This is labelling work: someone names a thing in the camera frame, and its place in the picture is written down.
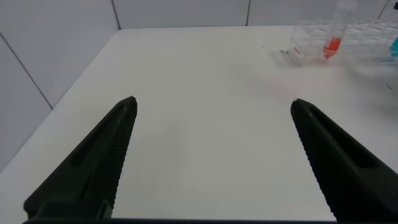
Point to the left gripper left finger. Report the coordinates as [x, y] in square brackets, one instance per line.
[93, 161]

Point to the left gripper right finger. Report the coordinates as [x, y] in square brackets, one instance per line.
[348, 168]

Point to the test tube with blue pigment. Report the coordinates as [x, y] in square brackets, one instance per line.
[395, 48]

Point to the clear plastic test tube rack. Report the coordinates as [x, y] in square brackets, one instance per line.
[357, 46]

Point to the test tube with red pigment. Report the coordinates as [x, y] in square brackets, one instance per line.
[332, 46]

